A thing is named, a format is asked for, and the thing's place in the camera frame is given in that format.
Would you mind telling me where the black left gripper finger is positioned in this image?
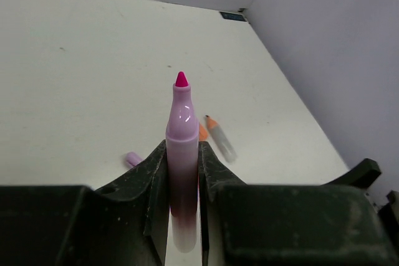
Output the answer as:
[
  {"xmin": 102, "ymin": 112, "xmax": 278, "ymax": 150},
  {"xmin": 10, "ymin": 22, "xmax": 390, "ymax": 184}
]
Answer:
[{"xmin": 1, "ymin": 143, "xmax": 169, "ymax": 265}]

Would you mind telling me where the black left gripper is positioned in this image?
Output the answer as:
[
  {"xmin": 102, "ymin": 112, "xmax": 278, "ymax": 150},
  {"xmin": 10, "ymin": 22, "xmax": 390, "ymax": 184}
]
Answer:
[{"xmin": 199, "ymin": 142, "xmax": 398, "ymax": 265}]

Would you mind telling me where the purple highlighter cap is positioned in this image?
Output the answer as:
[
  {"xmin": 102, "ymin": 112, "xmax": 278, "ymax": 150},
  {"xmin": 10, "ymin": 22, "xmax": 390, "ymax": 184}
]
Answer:
[{"xmin": 125, "ymin": 151, "xmax": 143, "ymax": 168}]

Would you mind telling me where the purple highlighter body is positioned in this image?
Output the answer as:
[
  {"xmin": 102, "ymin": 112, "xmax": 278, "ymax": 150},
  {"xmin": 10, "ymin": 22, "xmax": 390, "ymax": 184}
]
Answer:
[{"xmin": 166, "ymin": 71, "xmax": 199, "ymax": 253}]

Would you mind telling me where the orange highlighter cap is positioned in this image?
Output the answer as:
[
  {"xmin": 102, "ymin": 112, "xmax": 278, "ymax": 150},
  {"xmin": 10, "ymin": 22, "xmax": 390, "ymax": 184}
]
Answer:
[{"xmin": 199, "ymin": 123, "xmax": 209, "ymax": 141}]

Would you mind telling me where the dark table corner label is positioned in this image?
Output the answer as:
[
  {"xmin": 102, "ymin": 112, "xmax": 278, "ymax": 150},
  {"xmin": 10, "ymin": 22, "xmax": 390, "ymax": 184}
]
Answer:
[{"xmin": 219, "ymin": 11, "xmax": 247, "ymax": 22}]

